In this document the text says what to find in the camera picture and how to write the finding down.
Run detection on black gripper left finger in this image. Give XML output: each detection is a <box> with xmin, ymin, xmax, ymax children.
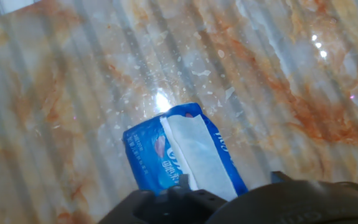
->
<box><xmin>97</xmin><ymin>174</ymin><xmax>228</xmax><ymax>224</ymax></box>

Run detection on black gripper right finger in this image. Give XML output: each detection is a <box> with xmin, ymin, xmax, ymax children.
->
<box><xmin>270</xmin><ymin>170</ymin><xmax>293</xmax><ymax>184</ymax></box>

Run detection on white napkin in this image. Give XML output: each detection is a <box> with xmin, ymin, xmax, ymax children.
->
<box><xmin>159</xmin><ymin>114</ymin><xmax>238</xmax><ymax>202</ymax></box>

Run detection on blue tissue pack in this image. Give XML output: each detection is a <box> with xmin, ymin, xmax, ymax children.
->
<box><xmin>122</xmin><ymin>102</ymin><xmax>250</xmax><ymax>202</ymax></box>

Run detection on orange marble pattern mat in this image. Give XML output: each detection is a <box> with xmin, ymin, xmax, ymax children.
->
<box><xmin>0</xmin><ymin>0</ymin><xmax>358</xmax><ymax>224</ymax></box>

